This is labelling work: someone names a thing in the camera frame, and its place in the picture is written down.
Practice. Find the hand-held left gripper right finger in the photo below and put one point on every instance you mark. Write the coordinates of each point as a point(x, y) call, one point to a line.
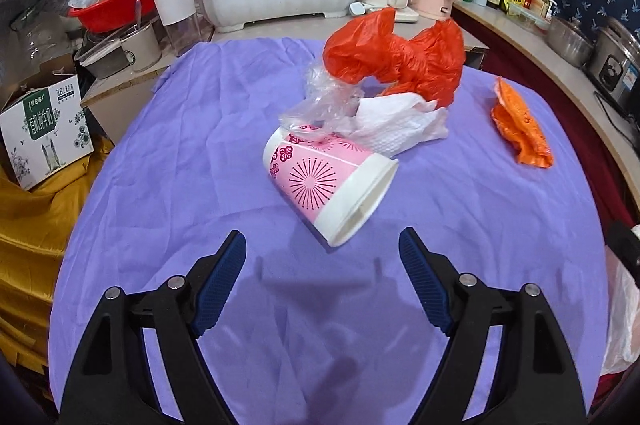
point(425, 285)

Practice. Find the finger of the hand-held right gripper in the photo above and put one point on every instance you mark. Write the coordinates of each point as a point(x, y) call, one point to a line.
point(626, 247)

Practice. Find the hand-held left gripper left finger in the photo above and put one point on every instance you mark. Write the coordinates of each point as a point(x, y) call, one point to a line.
point(220, 285)

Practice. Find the bin with white plastic liner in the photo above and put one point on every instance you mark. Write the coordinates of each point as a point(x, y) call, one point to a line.
point(625, 330)

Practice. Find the pink flower-print paper cup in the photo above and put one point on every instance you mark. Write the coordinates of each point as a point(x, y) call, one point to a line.
point(320, 185)

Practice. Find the orange snack packet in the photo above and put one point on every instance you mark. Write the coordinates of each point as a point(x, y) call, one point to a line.
point(522, 130)

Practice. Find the white tissue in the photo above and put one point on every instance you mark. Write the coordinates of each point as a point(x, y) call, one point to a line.
point(400, 122)

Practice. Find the clear plastic bag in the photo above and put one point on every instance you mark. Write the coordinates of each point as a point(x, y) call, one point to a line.
point(325, 100)

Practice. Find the red plastic bag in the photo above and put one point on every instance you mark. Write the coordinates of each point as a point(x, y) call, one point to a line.
point(400, 55)

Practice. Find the purple bed sheet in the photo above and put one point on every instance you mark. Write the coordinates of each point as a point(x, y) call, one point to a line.
point(200, 155)

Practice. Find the steel rice cooker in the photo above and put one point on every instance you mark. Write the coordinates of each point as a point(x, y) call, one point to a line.
point(617, 65)

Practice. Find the yellow cloth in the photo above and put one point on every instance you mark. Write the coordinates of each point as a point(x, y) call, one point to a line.
point(35, 245)

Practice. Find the small steel pot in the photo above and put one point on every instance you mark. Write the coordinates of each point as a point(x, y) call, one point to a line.
point(570, 42)

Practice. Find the white printed cardboard box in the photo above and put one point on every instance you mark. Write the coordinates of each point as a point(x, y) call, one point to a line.
point(45, 135)

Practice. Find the beige cup with spoon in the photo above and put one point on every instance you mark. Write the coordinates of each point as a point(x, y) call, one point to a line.
point(142, 50)

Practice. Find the clear food container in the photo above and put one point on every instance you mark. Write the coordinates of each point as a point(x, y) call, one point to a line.
point(530, 17)

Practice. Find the clear lidded box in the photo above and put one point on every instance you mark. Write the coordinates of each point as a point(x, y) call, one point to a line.
point(105, 60)

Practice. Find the white blender cup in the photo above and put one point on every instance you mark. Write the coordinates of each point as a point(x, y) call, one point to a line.
point(172, 0)

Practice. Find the large clear plastic jar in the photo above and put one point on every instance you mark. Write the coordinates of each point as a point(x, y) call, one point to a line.
point(40, 35)

